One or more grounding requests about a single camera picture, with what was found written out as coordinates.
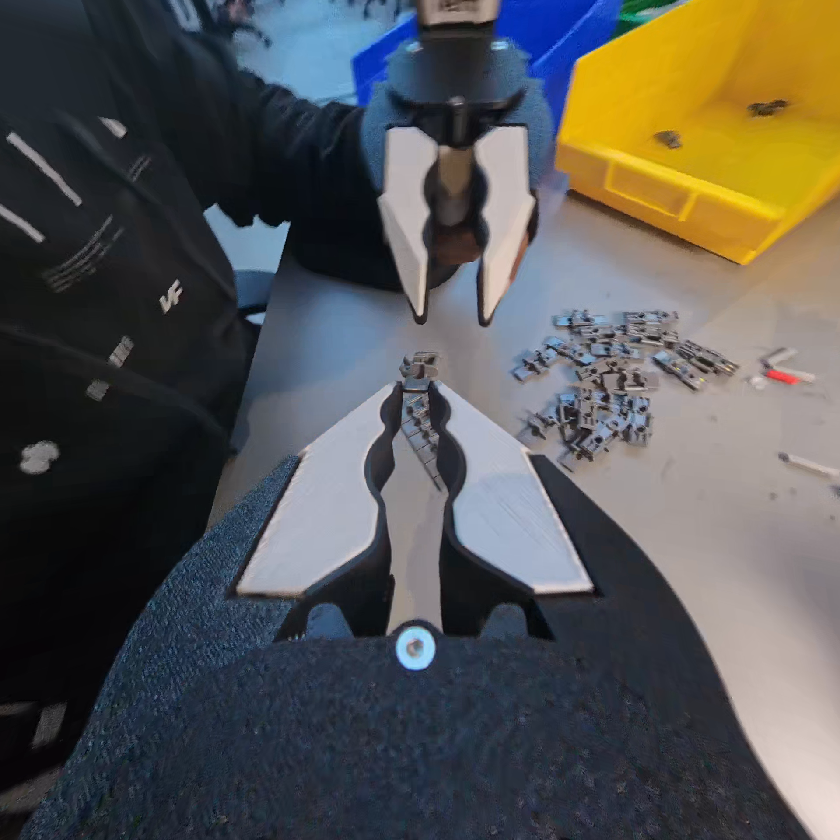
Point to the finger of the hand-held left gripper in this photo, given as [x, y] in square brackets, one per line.
[403, 197]
[508, 197]

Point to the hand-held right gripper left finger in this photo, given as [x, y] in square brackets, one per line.
[315, 512]

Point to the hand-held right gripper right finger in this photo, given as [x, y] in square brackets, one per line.
[512, 512]

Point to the pile of grey track links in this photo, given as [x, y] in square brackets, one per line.
[668, 139]
[610, 394]

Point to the yellow plastic bin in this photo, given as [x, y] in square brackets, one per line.
[722, 65]

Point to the person's left forearm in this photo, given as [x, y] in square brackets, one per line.
[308, 170]

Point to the grey desk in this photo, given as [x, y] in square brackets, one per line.
[689, 558]

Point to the person's left hand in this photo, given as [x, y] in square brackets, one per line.
[456, 246]

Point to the blue plastic bin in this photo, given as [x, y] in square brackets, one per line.
[564, 39]

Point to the green plastic bin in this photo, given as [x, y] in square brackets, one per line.
[646, 13]

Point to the person's black hooded sweater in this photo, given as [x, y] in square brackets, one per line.
[98, 394]

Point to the pile of small black red pins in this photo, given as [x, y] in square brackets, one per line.
[784, 374]

